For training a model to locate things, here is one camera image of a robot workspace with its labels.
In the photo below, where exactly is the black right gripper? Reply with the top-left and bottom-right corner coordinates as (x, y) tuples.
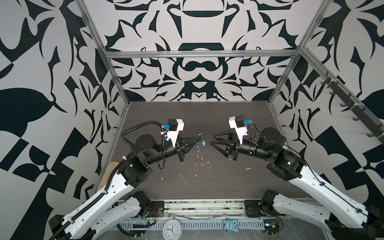
(213, 129), (275, 162)

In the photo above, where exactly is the silver keyring chain with keys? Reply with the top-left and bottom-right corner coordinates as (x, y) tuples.
(194, 132), (208, 168)

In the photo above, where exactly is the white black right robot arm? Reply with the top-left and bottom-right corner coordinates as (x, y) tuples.
(210, 128), (384, 240)

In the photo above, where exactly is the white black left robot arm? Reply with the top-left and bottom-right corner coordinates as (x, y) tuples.
(49, 134), (202, 240)

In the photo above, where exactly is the blue owl figure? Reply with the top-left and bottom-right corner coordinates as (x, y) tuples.
(223, 218), (239, 233)

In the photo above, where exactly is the round white analog clock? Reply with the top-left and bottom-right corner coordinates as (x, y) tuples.
(163, 219), (183, 240)

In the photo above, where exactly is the beige wooden brush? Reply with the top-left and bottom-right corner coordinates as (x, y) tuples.
(97, 162), (119, 192)

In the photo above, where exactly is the small electronics board left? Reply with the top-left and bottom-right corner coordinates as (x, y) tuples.
(132, 218), (157, 231)

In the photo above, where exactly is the small electronics board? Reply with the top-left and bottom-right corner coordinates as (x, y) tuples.
(132, 218), (157, 231)
(263, 217), (284, 236)

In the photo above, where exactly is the small electronics board right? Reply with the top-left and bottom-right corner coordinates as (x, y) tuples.
(263, 217), (284, 236)

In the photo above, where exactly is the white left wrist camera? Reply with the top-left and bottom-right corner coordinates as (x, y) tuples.
(161, 119), (185, 148)

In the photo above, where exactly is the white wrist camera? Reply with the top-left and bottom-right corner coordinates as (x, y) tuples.
(229, 115), (252, 145)
(161, 119), (185, 148)

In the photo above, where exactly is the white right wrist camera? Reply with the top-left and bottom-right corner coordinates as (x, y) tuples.
(229, 115), (252, 145)

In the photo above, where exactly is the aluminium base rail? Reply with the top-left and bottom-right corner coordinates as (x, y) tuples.
(77, 197), (331, 218)

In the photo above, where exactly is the white slotted cable duct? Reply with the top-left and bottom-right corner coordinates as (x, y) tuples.
(120, 219), (265, 231)

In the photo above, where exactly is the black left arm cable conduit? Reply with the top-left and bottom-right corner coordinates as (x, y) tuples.
(47, 120), (164, 240)

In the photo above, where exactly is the black wall hook rail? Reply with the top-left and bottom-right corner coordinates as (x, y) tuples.
(321, 72), (384, 145)

